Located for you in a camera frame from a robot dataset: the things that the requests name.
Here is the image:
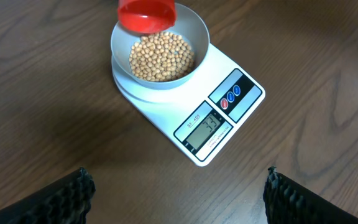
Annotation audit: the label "grey round bowl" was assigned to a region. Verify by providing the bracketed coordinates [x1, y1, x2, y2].
[111, 3, 210, 90]

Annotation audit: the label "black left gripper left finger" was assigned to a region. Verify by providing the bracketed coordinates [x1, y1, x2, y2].
[0, 167, 96, 224]

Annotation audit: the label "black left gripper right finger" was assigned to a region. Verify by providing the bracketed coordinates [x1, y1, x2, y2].
[263, 166, 358, 224]

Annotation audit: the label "white digital kitchen scale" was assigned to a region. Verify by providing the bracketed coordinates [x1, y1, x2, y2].
[111, 45, 265, 167]

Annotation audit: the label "orange measuring scoop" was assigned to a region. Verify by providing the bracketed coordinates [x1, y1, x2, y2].
[117, 0, 177, 34]

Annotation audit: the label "soybeans in grey bowl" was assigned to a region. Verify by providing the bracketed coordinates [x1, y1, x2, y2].
[129, 32, 195, 82]

